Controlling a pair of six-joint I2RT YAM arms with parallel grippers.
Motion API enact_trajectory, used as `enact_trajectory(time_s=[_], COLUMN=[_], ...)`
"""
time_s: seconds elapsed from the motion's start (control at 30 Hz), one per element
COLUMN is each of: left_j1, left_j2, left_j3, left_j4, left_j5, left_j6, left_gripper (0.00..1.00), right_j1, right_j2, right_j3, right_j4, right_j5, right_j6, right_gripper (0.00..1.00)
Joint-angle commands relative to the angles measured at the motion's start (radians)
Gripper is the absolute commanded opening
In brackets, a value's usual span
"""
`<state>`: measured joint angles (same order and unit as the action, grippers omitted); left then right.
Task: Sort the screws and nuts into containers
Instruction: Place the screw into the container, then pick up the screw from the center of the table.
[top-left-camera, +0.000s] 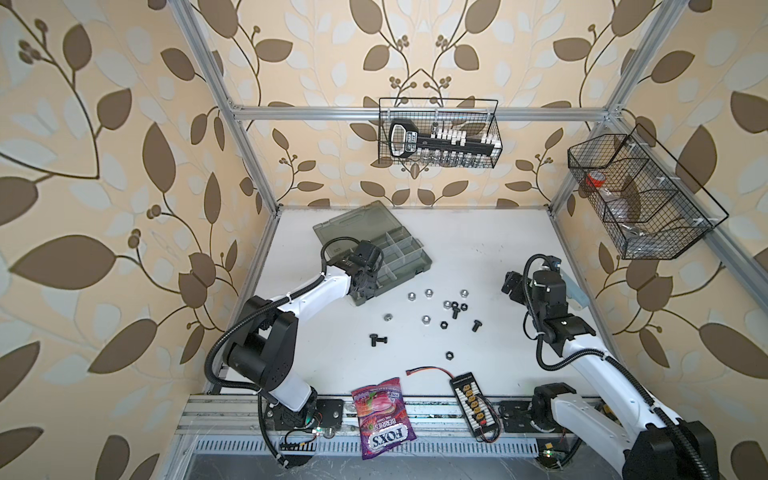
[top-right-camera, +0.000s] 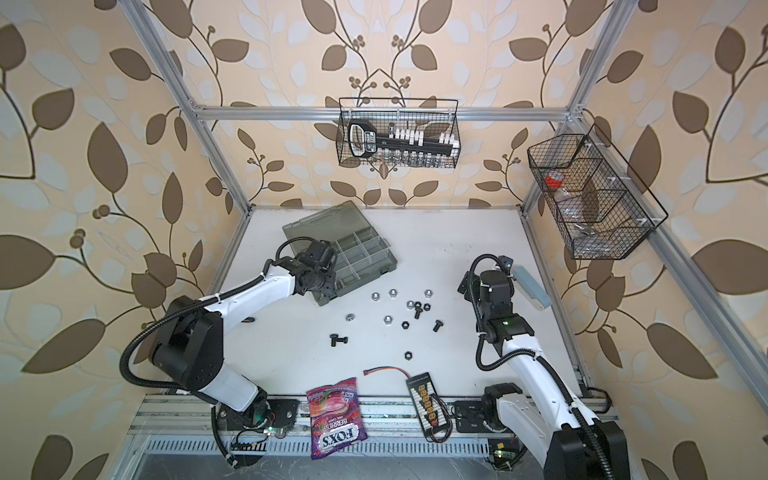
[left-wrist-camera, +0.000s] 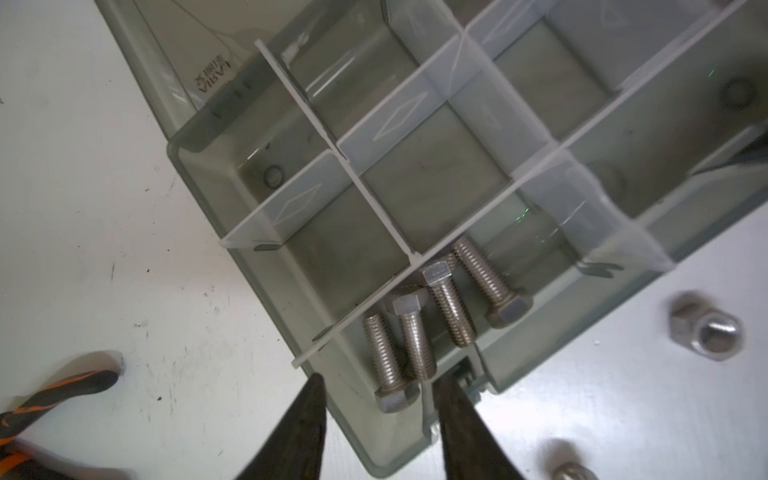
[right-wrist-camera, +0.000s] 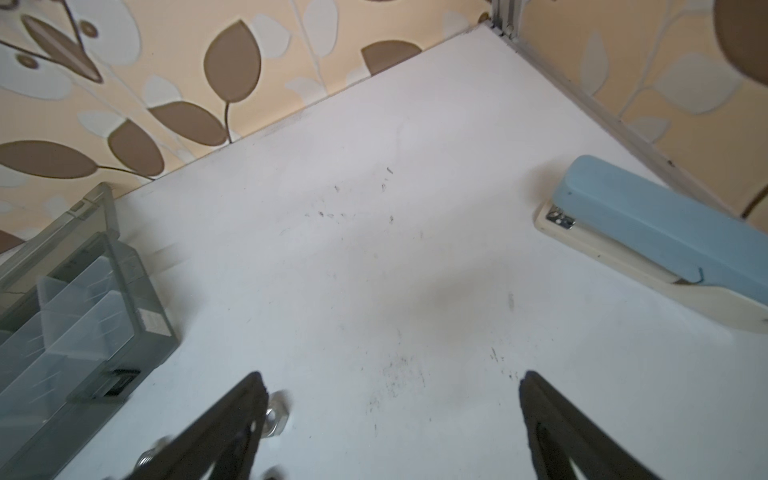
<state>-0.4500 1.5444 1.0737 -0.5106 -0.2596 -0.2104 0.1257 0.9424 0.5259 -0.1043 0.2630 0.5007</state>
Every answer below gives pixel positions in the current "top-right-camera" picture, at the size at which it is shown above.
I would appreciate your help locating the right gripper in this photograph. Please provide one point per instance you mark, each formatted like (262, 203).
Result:
(472, 293)

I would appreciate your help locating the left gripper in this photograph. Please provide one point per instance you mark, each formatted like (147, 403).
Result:
(329, 287)

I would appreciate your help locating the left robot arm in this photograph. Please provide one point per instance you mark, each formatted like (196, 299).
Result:
(187, 344)

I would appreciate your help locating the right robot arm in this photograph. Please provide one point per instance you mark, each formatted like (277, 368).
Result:
(565, 436)

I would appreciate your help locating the light blue sharpening block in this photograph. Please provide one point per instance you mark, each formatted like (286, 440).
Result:
(531, 289)

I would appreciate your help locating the grey plastic organizer box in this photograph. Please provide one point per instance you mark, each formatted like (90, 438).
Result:
(363, 255)

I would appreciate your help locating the red item in basket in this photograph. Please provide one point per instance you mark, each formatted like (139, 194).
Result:
(554, 181)

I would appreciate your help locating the socket set with ratchet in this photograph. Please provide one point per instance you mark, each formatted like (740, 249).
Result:
(365, 141)

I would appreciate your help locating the black parallel charging board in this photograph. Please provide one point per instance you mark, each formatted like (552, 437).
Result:
(431, 411)

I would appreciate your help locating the purple Fox's candy bag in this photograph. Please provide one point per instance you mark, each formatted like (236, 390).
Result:
(335, 418)

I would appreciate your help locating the red black wire lead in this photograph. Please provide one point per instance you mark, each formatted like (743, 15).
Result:
(378, 369)

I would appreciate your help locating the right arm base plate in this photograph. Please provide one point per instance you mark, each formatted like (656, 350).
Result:
(470, 417)

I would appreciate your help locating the black wire basket right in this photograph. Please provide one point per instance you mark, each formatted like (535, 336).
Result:
(603, 212)

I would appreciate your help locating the black wire basket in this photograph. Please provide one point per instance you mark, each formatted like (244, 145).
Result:
(432, 114)
(603, 212)

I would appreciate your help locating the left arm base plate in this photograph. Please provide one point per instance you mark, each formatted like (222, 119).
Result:
(277, 412)

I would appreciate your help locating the black wire basket centre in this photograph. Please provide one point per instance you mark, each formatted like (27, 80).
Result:
(432, 114)

